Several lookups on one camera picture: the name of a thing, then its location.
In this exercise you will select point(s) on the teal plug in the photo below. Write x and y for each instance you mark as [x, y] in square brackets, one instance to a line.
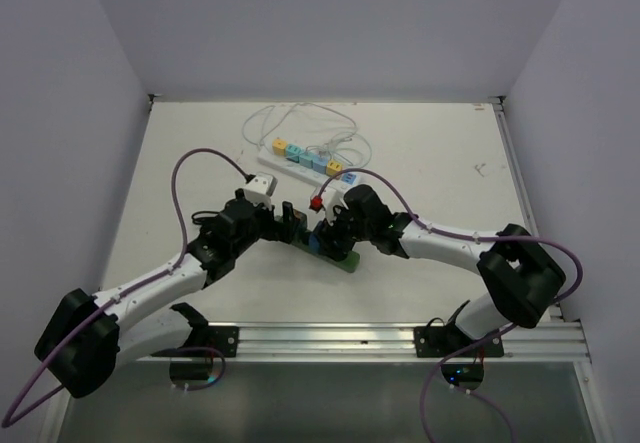
[293, 152]

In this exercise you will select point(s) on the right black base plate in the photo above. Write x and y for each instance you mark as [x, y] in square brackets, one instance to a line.
[437, 340]

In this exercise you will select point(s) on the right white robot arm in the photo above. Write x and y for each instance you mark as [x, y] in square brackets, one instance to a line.
[520, 276]

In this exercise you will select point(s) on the blue plug adapter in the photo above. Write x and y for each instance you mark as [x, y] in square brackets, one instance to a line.
[314, 244]

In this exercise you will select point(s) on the green power strip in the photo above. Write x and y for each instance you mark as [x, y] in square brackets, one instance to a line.
[349, 264]

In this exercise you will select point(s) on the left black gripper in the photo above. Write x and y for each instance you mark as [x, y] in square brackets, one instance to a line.
[284, 229]

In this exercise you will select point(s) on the light blue plug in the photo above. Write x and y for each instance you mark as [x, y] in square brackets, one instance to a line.
[306, 159]

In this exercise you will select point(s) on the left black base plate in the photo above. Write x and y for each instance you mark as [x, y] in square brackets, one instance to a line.
[222, 338]

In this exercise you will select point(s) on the aluminium right side rail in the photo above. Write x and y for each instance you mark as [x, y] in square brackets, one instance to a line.
[521, 191]

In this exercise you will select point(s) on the yellow plug right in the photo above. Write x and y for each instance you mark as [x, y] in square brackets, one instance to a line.
[333, 167]

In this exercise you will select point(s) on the white power strip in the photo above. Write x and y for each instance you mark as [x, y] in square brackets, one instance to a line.
[344, 182]

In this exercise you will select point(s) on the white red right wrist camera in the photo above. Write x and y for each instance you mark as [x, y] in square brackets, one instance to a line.
[326, 202]

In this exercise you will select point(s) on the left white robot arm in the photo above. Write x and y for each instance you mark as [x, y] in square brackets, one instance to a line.
[81, 342]

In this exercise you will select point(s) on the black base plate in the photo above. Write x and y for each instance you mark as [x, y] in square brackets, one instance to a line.
[222, 338]
[437, 340]

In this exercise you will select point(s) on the aluminium rail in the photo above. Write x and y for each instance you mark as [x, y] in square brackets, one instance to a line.
[521, 191]
[554, 342]

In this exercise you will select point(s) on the aluminium front rail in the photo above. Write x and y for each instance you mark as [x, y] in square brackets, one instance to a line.
[554, 342]

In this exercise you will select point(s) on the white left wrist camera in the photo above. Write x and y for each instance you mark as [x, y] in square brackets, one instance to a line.
[259, 189]

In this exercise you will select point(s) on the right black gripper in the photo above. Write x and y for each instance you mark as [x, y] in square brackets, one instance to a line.
[327, 233]

